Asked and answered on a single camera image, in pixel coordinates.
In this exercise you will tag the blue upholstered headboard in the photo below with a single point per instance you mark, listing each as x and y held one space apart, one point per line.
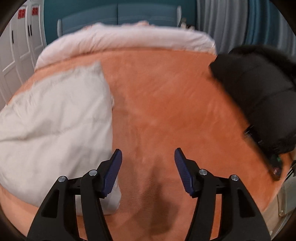
104 15

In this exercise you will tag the grey headboard side cushion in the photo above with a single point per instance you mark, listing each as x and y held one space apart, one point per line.
179 15
59 26

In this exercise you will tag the red door sticker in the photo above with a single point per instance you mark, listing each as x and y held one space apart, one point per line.
21 14
35 11

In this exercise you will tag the pink duvet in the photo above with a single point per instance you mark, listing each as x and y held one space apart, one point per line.
138 37

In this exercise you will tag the black puffer jacket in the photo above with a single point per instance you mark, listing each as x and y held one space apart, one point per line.
254 92

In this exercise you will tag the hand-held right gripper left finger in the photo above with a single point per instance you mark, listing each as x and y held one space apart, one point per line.
113 171

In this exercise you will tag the white panelled wardrobe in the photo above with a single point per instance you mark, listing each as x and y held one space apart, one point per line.
20 46

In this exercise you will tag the white puffer jacket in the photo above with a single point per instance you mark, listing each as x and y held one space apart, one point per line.
57 127

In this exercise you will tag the bed with orange blanket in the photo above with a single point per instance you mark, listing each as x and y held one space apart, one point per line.
161 104

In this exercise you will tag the plush toy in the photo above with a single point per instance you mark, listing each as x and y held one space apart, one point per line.
187 25

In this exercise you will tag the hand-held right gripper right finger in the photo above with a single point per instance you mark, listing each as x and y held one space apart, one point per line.
183 171

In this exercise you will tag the grey curtain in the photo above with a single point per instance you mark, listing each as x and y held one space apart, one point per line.
219 18

